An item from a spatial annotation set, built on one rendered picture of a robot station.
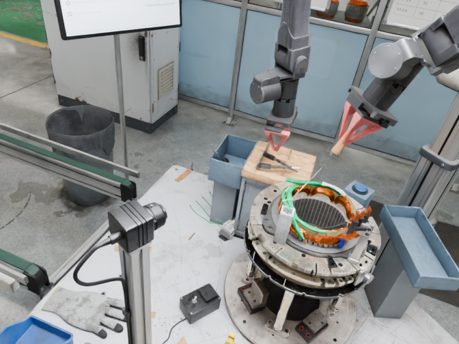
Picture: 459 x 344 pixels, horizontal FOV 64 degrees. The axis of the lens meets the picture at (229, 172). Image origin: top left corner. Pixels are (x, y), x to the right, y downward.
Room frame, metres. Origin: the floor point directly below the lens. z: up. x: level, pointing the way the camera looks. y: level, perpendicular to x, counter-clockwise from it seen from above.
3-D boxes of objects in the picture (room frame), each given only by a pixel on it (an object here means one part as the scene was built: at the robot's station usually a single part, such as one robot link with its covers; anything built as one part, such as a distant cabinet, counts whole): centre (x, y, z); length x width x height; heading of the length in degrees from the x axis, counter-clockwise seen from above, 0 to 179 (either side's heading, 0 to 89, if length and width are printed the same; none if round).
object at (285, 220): (0.60, -0.14, 1.14); 0.03 x 0.03 x 0.09; 79
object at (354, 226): (0.56, -0.28, 1.21); 0.04 x 0.04 x 0.03; 79
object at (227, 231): (0.91, -0.03, 0.80); 0.10 x 0.05 x 0.04; 147
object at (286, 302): (0.56, -0.18, 0.91); 0.02 x 0.02 x 0.21
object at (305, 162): (0.96, -0.16, 1.05); 0.20 x 0.19 x 0.02; 76
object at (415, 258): (0.70, -0.51, 0.92); 0.25 x 0.11 x 0.28; 5
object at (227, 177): (1.00, -0.01, 0.92); 0.17 x 0.11 x 0.28; 166
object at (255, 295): (0.63, -0.12, 0.85); 0.06 x 0.04 x 0.05; 31
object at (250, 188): (0.96, -0.16, 0.91); 0.19 x 0.19 x 0.26; 76
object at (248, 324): (0.68, -0.23, 0.80); 0.39 x 0.39 x 0.01
